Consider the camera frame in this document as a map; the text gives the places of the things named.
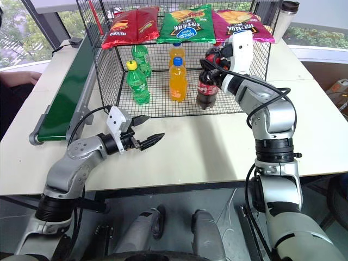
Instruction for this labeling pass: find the cola bottle red label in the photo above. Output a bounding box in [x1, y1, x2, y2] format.
[196, 69, 219, 111]
[205, 45, 221, 69]

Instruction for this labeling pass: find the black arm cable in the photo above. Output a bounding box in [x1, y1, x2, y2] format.
[50, 105, 113, 259]
[209, 61, 293, 256]

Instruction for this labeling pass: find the black adapter cable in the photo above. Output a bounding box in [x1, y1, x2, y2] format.
[51, 43, 71, 58]

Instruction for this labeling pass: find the black wire rack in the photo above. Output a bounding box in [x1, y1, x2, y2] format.
[76, 0, 283, 119]

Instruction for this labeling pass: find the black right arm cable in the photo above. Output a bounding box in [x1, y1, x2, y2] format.
[209, 61, 293, 256]

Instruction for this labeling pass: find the green chips bag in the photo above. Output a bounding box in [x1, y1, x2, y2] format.
[156, 4, 217, 45]

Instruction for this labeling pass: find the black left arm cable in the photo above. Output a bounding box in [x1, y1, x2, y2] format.
[50, 105, 113, 259]

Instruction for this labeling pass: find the green soda bottle yellow cap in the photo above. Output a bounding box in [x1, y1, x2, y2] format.
[126, 60, 151, 105]

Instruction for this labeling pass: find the person in dark clothes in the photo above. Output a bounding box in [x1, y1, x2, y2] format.
[0, 7, 38, 142]

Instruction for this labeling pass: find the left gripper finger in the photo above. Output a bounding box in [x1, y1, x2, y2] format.
[131, 115, 151, 128]
[138, 133, 166, 151]

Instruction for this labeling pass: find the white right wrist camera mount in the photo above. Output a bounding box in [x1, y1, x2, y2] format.
[227, 30, 254, 74]

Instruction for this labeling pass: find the red chips bag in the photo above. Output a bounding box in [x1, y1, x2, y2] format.
[134, 5, 160, 44]
[102, 12, 139, 50]

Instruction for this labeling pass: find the red rod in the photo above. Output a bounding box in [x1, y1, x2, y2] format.
[88, 0, 104, 35]

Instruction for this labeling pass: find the orange white device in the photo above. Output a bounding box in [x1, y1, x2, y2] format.
[326, 78, 348, 95]

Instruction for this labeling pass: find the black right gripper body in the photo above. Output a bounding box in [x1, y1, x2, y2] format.
[216, 43, 234, 71]

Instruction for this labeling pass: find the green conveyor belt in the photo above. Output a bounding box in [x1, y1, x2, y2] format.
[29, 32, 96, 146]

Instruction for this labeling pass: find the grey robot leg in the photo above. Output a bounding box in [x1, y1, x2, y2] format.
[190, 208, 226, 261]
[114, 205, 166, 256]

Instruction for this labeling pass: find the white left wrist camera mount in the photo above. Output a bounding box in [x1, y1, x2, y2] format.
[105, 106, 132, 155]

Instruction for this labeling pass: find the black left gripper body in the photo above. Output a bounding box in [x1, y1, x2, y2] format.
[120, 119, 142, 152]

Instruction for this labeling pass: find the orange soda bottle blue cap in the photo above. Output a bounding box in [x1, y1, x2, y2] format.
[168, 57, 188, 103]
[168, 42, 185, 69]

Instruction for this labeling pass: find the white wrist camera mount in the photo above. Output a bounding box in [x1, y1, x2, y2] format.
[105, 106, 132, 155]
[227, 30, 254, 74]

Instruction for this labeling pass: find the white tumbler black lid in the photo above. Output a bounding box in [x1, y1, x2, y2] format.
[273, 1, 300, 44]

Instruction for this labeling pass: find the magenta chips bag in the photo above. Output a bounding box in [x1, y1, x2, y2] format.
[212, 9, 276, 44]

